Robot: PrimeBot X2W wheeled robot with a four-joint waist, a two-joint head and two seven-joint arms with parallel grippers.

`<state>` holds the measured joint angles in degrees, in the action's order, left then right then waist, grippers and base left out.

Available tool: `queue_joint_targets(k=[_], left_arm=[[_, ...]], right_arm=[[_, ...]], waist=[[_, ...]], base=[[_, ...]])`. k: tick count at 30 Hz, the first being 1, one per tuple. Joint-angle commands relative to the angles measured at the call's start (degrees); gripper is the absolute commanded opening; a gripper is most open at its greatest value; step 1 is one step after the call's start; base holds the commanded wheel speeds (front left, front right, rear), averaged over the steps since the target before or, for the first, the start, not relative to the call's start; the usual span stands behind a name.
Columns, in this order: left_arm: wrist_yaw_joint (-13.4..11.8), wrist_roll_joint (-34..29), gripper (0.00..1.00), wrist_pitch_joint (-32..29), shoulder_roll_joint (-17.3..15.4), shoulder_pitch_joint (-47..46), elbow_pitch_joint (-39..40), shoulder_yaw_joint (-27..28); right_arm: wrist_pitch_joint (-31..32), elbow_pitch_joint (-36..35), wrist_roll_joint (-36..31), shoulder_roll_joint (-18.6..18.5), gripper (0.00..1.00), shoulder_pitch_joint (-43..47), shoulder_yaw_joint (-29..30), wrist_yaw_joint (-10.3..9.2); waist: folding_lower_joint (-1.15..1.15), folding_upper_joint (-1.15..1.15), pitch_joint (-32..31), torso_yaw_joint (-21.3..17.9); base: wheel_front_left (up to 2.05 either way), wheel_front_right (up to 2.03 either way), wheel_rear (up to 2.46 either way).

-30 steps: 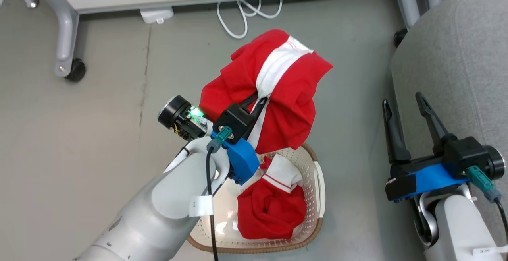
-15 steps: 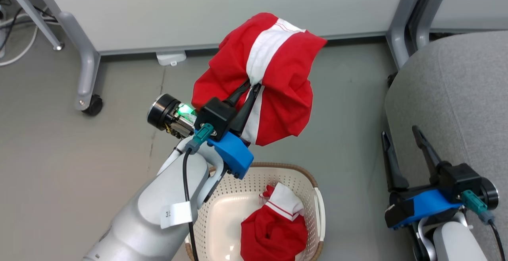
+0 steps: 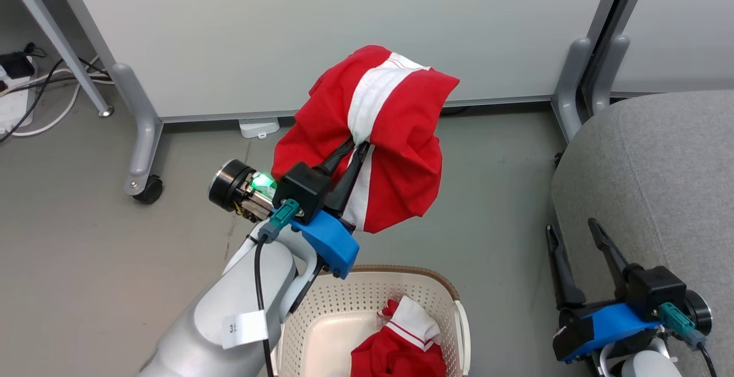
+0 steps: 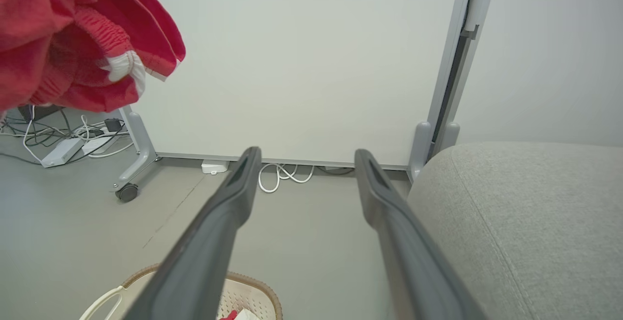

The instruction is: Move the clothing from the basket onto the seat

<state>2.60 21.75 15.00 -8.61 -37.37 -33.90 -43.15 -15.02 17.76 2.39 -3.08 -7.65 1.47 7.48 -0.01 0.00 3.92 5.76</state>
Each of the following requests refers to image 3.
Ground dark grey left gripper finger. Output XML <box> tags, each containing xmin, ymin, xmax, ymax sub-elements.
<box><xmin>325</xmin><ymin>142</ymin><xmax>372</xmax><ymax>215</ymax></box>
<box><xmin>317</xmin><ymin>137</ymin><xmax>356</xmax><ymax>176</ymax></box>

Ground grey fabric sofa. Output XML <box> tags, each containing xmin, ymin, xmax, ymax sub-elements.
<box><xmin>550</xmin><ymin>90</ymin><xmax>734</xmax><ymax>377</ymax></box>

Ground black power adapter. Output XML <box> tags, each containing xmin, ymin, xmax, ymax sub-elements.
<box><xmin>0</xmin><ymin>43</ymin><xmax>48</xmax><ymax>80</ymax></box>

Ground wide white partition panel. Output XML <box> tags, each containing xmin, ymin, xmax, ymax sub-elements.
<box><xmin>49</xmin><ymin>0</ymin><xmax>631</xmax><ymax>124</ymax></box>

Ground grey partition leg with caster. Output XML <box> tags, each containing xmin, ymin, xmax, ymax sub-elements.
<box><xmin>111</xmin><ymin>63</ymin><xmax>165</xmax><ymax>197</ymax></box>

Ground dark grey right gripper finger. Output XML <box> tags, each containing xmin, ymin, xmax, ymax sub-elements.
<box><xmin>588</xmin><ymin>218</ymin><xmax>638</xmax><ymax>298</ymax></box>
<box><xmin>545</xmin><ymin>224</ymin><xmax>587</xmax><ymax>310</ymax></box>

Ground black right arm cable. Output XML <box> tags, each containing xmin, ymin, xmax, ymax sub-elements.
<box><xmin>658</xmin><ymin>302</ymin><xmax>719</xmax><ymax>377</ymax></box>

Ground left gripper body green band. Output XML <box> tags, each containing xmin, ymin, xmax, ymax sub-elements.
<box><xmin>208</xmin><ymin>159</ymin><xmax>280</xmax><ymax>223</ymax></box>

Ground narrow white partition panel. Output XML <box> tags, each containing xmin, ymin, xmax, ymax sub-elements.
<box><xmin>608</xmin><ymin>0</ymin><xmax>734</xmax><ymax>99</ymax></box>

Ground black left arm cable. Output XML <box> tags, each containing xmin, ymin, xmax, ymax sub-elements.
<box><xmin>254</xmin><ymin>199</ymin><xmax>304</xmax><ymax>377</ymax></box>

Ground blue left camera mount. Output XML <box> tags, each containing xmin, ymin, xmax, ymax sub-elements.
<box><xmin>290</xmin><ymin>209</ymin><xmax>361</xmax><ymax>280</ymax></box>

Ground black floor cable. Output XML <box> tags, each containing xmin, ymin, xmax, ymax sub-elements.
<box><xmin>0</xmin><ymin>56</ymin><xmax>111</xmax><ymax>143</ymax></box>

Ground black caster wheel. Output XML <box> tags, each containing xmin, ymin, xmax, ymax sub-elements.
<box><xmin>132</xmin><ymin>174</ymin><xmax>165</xmax><ymax>205</ymax></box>

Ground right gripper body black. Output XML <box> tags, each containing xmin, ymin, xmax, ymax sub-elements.
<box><xmin>684</xmin><ymin>289</ymin><xmax>713</xmax><ymax>336</ymax></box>

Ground cream perforated laundry basket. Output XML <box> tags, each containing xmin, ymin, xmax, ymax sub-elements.
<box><xmin>270</xmin><ymin>265</ymin><xmax>472</xmax><ymax>377</ymax></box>

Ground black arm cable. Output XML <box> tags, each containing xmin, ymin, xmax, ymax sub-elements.
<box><xmin>254</xmin><ymin>199</ymin><xmax>304</xmax><ymax>377</ymax></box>
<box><xmin>658</xmin><ymin>302</ymin><xmax>719</xmax><ymax>377</ymax></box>

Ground white power strip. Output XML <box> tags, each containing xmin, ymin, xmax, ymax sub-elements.
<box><xmin>0</xmin><ymin>59</ymin><xmax>38</xmax><ymax>135</ymax></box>

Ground red white striped garment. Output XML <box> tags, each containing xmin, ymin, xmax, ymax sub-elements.
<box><xmin>350</xmin><ymin>295</ymin><xmax>447</xmax><ymax>377</ymax></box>

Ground white floor cable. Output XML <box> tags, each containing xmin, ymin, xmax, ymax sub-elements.
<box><xmin>10</xmin><ymin>56</ymin><xmax>115</xmax><ymax>138</ymax></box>

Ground grey metal table leg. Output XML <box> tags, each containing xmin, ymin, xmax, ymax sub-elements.
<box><xmin>0</xmin><ymin>0</ymin><xmax>114</xmax><ymax>118</ymax></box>

